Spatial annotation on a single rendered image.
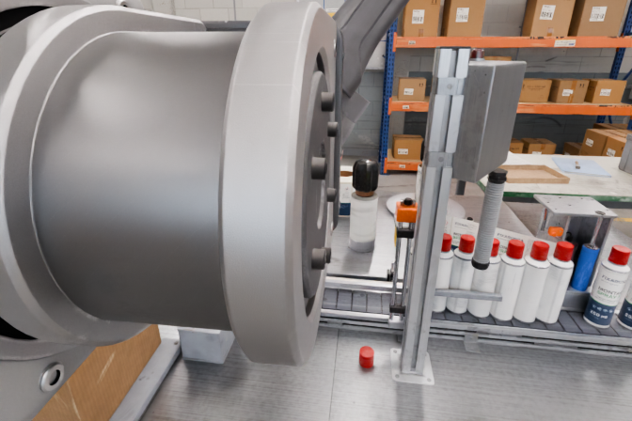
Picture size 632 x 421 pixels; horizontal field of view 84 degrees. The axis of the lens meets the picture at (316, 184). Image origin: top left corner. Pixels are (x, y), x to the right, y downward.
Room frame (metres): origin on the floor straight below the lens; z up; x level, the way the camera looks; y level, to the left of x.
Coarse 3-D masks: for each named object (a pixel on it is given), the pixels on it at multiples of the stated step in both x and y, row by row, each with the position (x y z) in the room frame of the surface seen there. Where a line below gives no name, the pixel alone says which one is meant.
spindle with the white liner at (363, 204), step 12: (360, 168) 1.00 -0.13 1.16; (372, 168) 1.00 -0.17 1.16; (360, 180) 1.00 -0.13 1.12; (372, 180) 1.00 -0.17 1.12; (360, 192) 1.01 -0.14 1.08; (372, 192) 1.01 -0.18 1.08; (360, 204) 0.99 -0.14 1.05; (372, 204) 1.00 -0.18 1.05; (360, 216) 0.99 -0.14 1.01; (372, 216) 1.00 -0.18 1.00; (360, 228) 0.99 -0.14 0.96; (372, 228) 1.00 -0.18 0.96; (360, 240) 0.99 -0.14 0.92; (372, 240) 1.00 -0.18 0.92
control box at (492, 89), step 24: (480, 72) 0.56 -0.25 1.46; (504, 72) 0.58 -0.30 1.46; (480, 96) 0.56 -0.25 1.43; (504, 96) 0.60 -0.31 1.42; (480, 120) 0.55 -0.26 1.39; (504, 120) 0.62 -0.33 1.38; (480, 144) 0.55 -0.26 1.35; (504, 144) 0.64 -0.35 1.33; (456, 168) 0.57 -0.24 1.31; (480, 168) 0.55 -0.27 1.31
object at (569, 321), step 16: (336, 288) 0.80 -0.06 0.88; (336, 304) 0.74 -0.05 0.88; (352, 304) 0.74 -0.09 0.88; (368, 304) 0.74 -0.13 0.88; (384, 304) 0.74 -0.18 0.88; (448, 320) 0.68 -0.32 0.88; (464, 320) 0.68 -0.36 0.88; (480, 320) 0.68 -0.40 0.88; (496, 320) 0.68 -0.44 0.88; (512, 320) 0.68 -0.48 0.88; (560, 320) 0.68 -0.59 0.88; (576, 320) 0.68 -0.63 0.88; (624, 336) 0.63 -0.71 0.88
